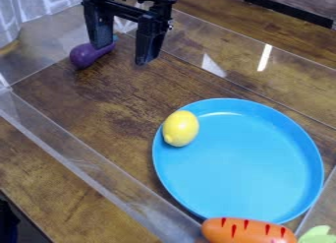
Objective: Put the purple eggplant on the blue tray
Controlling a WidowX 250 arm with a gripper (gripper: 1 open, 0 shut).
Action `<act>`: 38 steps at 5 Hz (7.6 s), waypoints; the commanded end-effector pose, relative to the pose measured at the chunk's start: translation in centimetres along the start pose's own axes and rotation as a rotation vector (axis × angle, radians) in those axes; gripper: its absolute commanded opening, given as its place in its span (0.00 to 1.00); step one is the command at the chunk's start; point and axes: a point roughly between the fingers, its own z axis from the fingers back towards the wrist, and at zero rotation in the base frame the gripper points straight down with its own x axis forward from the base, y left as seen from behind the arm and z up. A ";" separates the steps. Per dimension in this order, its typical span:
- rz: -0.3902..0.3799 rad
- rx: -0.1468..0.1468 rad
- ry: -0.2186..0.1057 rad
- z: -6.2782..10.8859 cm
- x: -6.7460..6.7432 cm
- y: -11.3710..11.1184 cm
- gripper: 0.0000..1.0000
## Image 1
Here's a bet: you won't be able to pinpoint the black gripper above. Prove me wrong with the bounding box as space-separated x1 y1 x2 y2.
82 0 177 66

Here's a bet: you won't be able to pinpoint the purple toy eggplant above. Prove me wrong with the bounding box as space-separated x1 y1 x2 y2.
69 35 118 69

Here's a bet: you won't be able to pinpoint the white patterned curtain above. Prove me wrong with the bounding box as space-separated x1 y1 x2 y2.
0 0 81 48

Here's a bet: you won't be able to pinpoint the yellow toy lemon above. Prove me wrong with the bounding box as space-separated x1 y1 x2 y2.
162 110 200 147

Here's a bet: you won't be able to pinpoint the black bar in background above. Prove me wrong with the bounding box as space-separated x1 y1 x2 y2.
242 0 333 29

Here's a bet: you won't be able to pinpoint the blue round plate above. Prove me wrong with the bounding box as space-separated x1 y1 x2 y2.
152 98 324 223

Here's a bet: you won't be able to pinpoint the orange toy carrot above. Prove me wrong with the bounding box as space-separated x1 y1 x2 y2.
201 217 297 243

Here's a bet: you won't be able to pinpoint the green carrot leaves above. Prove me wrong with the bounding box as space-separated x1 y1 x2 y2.
297 225 336 243

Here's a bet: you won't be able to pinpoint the clear acrylic enclosure wall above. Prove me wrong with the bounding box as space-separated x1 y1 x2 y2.
0 7 336 243

